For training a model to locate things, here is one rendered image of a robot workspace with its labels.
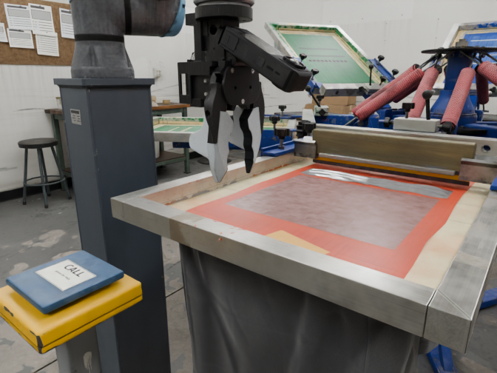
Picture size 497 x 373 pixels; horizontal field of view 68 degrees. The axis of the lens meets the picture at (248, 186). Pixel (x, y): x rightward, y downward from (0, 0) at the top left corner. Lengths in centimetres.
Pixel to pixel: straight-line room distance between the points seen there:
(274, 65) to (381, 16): 504
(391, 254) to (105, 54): 76
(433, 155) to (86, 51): 86
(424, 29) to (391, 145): 431
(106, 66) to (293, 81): 63
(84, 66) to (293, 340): 75
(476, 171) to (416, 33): 440
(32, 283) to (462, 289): 48
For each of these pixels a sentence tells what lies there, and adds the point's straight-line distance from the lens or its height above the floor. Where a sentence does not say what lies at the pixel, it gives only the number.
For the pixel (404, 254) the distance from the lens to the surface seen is 60.
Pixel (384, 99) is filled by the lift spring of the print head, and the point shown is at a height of 111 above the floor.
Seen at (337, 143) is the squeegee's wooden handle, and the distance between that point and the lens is 106.
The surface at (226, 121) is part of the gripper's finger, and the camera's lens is 47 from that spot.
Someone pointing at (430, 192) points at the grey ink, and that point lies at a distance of 91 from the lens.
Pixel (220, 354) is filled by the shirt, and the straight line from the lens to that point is 84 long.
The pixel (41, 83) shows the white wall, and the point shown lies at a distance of 449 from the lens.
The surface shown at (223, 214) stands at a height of 96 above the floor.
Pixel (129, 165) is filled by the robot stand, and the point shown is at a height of 98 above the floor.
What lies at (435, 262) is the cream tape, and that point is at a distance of 59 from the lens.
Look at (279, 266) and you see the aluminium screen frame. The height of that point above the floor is 98.
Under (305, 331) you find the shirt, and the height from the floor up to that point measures 82.
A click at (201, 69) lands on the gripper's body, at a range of 48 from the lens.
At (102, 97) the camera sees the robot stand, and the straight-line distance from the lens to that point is 96.
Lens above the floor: 120
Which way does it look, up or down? 16 degrees down
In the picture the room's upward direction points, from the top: straight up
